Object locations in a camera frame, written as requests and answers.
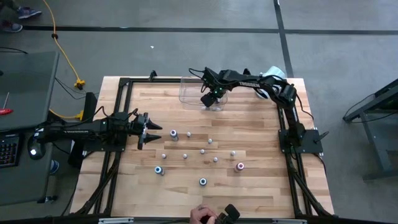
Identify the black leader arm handle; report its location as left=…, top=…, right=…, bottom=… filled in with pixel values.
left=214, top=203, right=241, bottom=224

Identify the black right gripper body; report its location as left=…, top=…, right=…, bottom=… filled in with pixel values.
left=200, top=88, right=228, bottom=108

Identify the black metal stand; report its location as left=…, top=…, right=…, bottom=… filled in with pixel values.
left=341, top=77, right=398, bottom=181

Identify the black desk caster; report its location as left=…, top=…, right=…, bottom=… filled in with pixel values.
left=37, top=194, right=58, bottom=205

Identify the clear plastic bin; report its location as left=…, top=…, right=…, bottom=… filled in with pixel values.
left=178, top=77, right=229, bottom=112

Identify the grey desk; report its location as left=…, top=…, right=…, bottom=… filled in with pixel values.
left=0, top=51, right=60, bottom=207

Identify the yellow extension cable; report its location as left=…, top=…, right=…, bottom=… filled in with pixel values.
left=42, top=0, right=86, bottom=121

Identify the silver metal bracket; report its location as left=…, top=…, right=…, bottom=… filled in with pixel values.
left=98, top=217, right=134, bottom=224
left=272, top=218, right=308, bottom=224

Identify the person's hand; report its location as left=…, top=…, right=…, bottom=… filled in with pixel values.
left=189, top=204, right=218, bottom=224

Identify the black backlit keyboard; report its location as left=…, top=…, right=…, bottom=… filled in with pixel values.
left=0, top=133, right=21, bottom=169

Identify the black computer mouse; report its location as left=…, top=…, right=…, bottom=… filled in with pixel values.
left=27, top=136, right=47, bottom=161

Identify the red-handled screwdriver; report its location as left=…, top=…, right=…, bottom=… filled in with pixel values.
left=0, top=91, right=14, bottom=116

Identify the white cylindrical spotlight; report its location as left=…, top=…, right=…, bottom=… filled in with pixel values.
left=256, top=65, right=286, bottom=100

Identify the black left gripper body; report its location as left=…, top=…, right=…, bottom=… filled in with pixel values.
left=130, top=112, right=150, bottom=151

